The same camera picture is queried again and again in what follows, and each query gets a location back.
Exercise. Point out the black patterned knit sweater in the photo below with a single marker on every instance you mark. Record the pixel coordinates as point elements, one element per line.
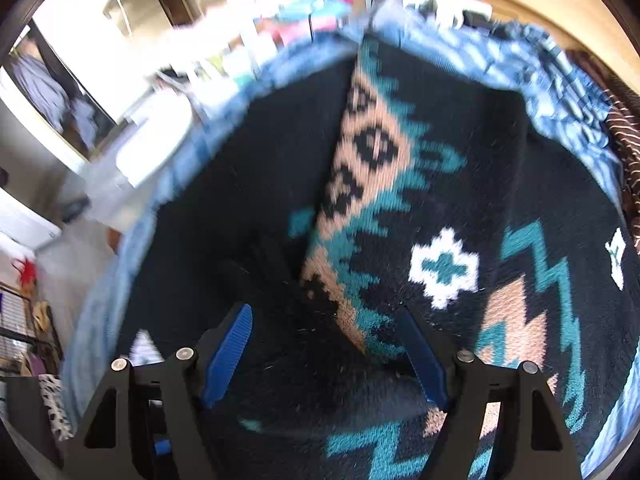
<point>378,183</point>

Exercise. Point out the blue striped bed sheet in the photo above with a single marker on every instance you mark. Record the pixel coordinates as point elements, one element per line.
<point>560,100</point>

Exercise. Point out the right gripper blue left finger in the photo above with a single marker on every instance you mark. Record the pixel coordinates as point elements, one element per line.
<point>142,421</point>

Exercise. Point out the brown striped garment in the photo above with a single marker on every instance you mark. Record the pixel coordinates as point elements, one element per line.
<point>623,129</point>

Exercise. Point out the white power strip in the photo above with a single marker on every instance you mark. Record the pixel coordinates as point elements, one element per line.
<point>450,12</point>

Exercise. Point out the white shelf unit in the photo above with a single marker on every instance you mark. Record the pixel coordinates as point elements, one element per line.
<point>162,29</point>

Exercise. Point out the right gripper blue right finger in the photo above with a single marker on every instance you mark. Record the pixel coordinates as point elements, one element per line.
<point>531,441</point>

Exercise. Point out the white round stool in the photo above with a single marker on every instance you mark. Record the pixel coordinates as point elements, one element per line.
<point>160,124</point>

